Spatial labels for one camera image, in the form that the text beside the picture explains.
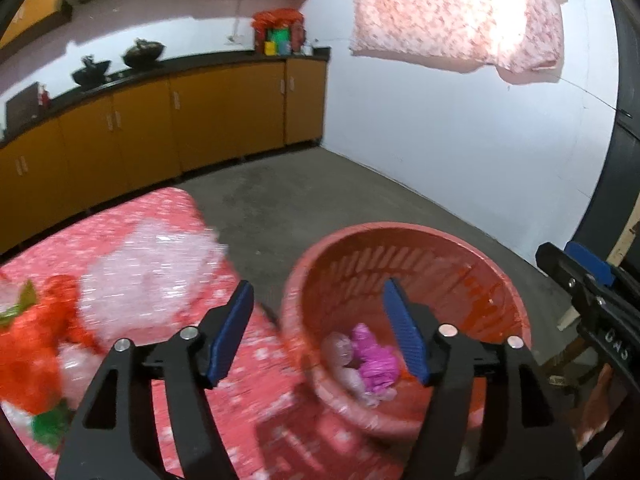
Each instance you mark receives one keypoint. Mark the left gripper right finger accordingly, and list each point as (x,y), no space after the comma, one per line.
(522,435)

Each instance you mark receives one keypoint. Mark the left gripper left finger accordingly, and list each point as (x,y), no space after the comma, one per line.
(113,434)

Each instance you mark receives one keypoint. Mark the white plastic bag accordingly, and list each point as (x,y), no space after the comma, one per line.
(77,368)

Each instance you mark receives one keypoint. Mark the orange plastic bag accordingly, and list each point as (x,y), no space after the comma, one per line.
(30,374)

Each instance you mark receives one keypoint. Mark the purple plastic bag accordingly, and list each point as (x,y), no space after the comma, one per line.
(377,365)

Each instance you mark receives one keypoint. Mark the clear bubble wrap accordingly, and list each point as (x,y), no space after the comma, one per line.
(142,288)

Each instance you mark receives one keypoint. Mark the yellow green plastic bag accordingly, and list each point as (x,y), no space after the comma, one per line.
(16,300)

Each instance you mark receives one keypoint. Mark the clear plastic bag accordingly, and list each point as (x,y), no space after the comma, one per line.
(336,350)

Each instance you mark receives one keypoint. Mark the lower wooden kitchen cabinets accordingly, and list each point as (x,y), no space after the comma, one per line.
(139,135)

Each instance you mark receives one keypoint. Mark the red floral tablecloth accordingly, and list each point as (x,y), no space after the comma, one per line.
(271,426)

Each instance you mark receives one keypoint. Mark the red plastic laundry basket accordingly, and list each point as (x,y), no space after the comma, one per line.
(386,275)

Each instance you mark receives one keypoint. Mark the pink floral curtain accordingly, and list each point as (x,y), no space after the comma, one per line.
(515,35)

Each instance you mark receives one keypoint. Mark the dark cutting board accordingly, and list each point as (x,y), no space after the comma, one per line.
(22,108)

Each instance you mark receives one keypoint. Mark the small red bottle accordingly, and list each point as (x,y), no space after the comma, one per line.
(44,98)

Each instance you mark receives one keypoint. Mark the black wok left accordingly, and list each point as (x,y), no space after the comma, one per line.
(91,73)

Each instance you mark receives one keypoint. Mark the black wok with lid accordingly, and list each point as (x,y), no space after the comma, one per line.
(143,54)

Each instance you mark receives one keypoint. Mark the white cup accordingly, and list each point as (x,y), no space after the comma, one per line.
(308,48)

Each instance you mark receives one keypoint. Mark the red bag on containers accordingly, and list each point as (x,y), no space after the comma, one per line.
(279,32)

